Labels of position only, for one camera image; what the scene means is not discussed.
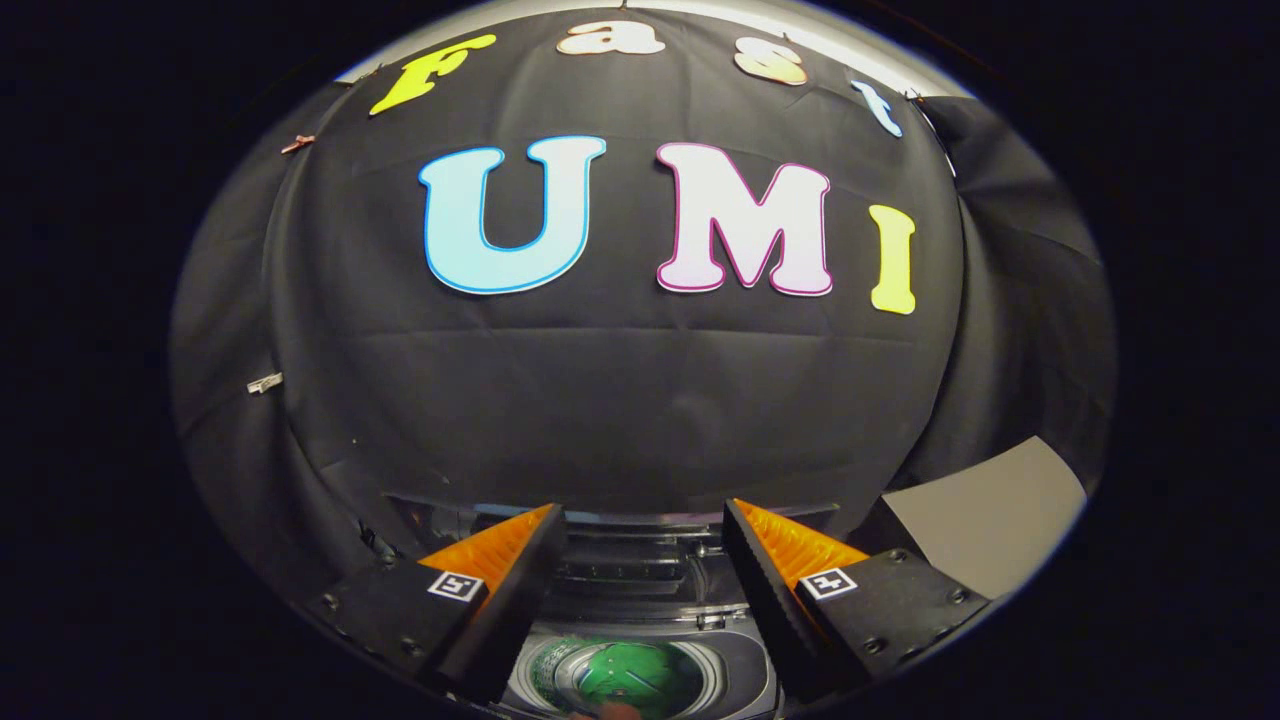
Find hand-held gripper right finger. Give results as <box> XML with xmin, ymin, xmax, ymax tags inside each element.
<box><xmin>720</xmin><ymin>498</ymin><xmax>993</xmax><ymax>703</ymax></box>

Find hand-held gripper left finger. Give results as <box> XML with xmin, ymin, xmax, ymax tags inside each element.
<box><xmin>305</xmin><ymin>503</ymin><xmax>569</xmax><ymax>706</ymax></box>

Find green polo shirt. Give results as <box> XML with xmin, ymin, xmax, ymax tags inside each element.
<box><xmin>578</xmin><ymin>643</ymin><xmax>705</xmax><ymax>717</ymax></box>

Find black backdrop cloth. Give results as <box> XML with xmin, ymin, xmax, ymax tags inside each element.
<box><xmin>168</xmin><ymin>8</ymin><xmax>1116</xmax><ymax>641</ymax></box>

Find silver grey cabinet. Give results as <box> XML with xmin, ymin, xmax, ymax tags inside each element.
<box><xmin>880</xmin><ymin>436</ymin><xmax>1089</xmax><ymax>601</ymax></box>

